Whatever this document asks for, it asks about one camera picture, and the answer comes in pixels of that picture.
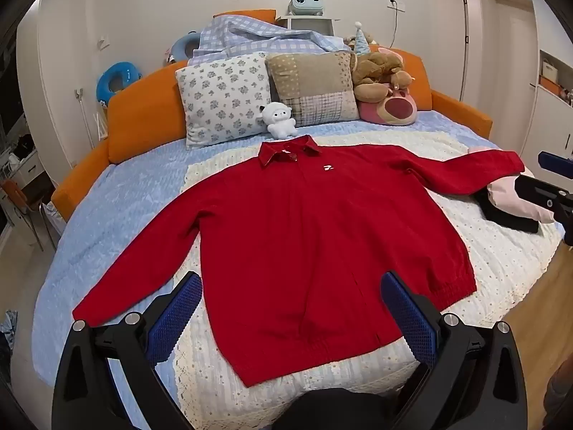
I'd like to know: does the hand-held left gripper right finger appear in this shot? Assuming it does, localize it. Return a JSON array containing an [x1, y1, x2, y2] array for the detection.
[[380, 271, 526, 430]]

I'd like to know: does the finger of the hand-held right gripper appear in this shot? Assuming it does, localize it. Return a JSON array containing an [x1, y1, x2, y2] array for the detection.
[[514, 175, 573, 222], [538, 151, 573, 173]]

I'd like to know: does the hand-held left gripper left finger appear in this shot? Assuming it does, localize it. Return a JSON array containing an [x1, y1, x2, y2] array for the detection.
[[53, 271, 204, 430]]

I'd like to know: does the red jacket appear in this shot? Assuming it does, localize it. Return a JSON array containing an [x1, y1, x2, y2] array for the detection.
[[72, 134, 525, 388]]

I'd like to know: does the pink folded garment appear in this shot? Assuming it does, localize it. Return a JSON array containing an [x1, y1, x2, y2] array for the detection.
[[468, 144, 558, 225]]

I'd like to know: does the black folded garment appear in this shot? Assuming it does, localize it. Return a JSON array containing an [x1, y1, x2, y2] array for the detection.
[[475, 190, 540, 234]]

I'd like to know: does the white wardrobe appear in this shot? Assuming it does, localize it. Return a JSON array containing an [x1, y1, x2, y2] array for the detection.
[[519, 0, 573, 162]]

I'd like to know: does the orange box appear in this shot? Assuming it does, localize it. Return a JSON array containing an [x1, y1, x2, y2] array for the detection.
[[538, 75, 562, 97]]

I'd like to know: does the white daisy blanket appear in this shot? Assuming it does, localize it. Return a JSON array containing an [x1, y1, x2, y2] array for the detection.
[[172, 130, 562, 430]]

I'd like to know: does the white door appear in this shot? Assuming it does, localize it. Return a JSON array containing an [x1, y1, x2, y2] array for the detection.
[[436, 0, 471, 104], [488, 0, 538, 153]]

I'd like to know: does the person's leg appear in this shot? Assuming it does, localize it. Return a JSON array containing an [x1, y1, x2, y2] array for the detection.
[[544, 358, 573, 430]]

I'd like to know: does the pink bear plush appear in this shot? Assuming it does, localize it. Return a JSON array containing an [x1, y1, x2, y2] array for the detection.
[[358, 46, 419, 126]]

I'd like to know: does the blue cloth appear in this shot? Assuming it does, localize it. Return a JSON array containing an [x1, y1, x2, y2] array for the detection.
[[0, 309, 19, 350]]

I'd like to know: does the metal leg chair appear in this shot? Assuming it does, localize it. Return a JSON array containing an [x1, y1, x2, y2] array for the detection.
[[0, 179, 59, 252]]

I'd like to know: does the large brown teddy bear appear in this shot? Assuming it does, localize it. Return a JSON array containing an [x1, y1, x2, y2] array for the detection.
[[351, 49, 415, 103]]

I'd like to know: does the white plush toy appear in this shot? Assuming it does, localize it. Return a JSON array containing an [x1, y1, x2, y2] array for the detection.
[[256, 101, 298, 139]]

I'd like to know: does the floral pillow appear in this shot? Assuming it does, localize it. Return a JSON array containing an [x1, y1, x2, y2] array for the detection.
[[174, 52, 271, 148]]

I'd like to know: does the blue party hat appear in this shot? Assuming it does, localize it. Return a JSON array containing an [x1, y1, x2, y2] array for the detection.
[[353, 21, 370, 53]]

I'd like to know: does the beige patchwork pillow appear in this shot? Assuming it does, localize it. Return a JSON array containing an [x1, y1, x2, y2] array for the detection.
[[265, 51, 361, 127]]

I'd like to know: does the white stand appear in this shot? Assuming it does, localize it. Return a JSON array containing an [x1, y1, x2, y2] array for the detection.
[[275, 15, 341, 37]]

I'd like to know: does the blue plaid duvet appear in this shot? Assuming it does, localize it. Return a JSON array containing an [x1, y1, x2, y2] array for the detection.
[[188, 13, 352, 66]]

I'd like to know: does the mint projector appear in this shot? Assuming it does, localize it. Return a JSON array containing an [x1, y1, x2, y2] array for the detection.
[[288, 0, 325, 16]]

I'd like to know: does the orange bed frame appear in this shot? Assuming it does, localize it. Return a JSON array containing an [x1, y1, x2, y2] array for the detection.
[[51, 9, 493, 222]]

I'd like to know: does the white wall cable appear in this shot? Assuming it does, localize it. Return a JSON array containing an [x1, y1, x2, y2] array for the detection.
[[74, 89, 101, 149]]

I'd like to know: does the bright blue swim ring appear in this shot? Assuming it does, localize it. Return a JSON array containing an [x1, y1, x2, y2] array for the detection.
[[96, 63, 141, 108]]

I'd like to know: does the grey blue neck ring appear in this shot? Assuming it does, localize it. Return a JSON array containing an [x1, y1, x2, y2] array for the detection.
[[165, 31, 200, 63]]

